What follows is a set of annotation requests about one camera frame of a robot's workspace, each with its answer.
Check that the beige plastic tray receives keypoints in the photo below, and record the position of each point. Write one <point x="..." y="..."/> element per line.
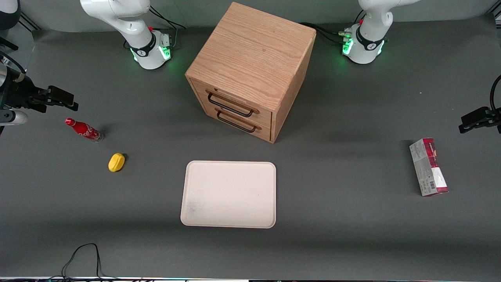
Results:
<point x="229" y="194"/>

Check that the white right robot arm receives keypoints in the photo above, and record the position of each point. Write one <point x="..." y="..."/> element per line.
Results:
<point x="129" y="23"/>

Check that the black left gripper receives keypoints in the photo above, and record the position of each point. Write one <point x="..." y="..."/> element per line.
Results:
<point x="478" y="118"/>

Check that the red grey carton box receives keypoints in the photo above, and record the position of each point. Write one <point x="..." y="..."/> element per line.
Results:
<point x="428" y="166"/>

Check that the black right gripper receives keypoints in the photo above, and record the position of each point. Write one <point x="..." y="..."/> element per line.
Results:
<point x="17" y="95"/>

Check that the yellow lemon toy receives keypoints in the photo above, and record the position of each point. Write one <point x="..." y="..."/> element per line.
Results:
<point x="116" y="162"/>

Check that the red coke bottle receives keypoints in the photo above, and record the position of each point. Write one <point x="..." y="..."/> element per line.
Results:
<point x="84" y="130"/>

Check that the wooden drawer cabinet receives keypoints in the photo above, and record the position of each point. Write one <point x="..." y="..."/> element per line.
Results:
<point x="254" y="58"/>

